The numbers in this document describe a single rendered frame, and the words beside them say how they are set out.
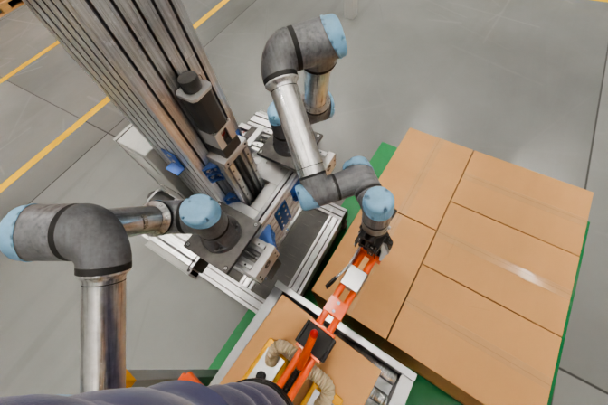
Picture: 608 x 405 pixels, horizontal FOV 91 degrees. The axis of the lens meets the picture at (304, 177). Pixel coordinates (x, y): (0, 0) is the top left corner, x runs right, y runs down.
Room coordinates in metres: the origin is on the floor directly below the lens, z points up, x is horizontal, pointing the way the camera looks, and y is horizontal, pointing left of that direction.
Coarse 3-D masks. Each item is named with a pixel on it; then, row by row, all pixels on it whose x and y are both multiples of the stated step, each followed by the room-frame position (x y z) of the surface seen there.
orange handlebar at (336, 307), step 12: (360, 252) 0.31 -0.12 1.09; (372, 264) 0.26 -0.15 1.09; (336, 288) 0.22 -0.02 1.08; (336, 300) 0.18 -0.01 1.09; (348, 300) 0.17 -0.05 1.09; (324, 312) 0.16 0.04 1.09; (336, 312) 0.15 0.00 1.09; (336, 324) 0.12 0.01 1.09; (312, 360) 0.04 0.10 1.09; (192, 372) 0.08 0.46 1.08; (288, 372) 0.03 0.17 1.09; (300, 372) 0.02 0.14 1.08; (300, 384) -0.01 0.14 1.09
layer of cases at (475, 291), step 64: (448, 192) 0.70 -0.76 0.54; (512, 192) 0.61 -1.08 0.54; (576, 192) 0.53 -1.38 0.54; (448, 256) 0.36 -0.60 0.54; (512, 256) 0.29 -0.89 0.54; (576, 256) 0.23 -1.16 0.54; (384, 320) 0.15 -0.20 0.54; (448, 320) 0.09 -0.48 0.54; (512, 320) 0.04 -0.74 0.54; (448, 384) -0.13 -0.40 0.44; (512, 384) -0.17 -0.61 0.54
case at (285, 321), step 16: (288, 304) 0.23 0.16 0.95; (272, 320) 0.19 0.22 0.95; (288, 320) 0.18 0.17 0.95; (304, 320) 0.17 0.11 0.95; (256, 336) 0.15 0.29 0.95; (272, 336) 0.14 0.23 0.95; (288, 336) 0.13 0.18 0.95; (336, 336) 0.10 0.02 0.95; (256, 352) 0.11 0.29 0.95; (336, 352) 0.06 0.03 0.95; (352, 352) 0.04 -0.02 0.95; (240, 368) 0.07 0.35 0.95; (320, 368) 0.02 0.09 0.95; (336, 368) 0.01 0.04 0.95; (352, 368) 0.00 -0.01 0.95; (368, 368) -0.01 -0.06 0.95; (304, 384) -0.01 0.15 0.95; (336, 384) -0.03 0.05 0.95; (352, 384) -0.04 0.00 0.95; (368, 384) -0.05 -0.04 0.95; (352, 400) -0.08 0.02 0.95
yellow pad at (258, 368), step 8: (264, 352) 0.10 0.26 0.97; (256, 360) 0.08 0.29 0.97; (264, 360) 0.08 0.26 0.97; (280, 360) 0.07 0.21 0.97; (256, 368) 0.06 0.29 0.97; (264, 368) 0.06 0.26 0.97; (272, 368) 0.05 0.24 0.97; (280, 368) 0.05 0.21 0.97; (248, 376) 0.05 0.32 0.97; (256, 376) 0.04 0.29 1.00; (264, 376) 0.03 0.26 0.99; (272, 376) 0.03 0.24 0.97
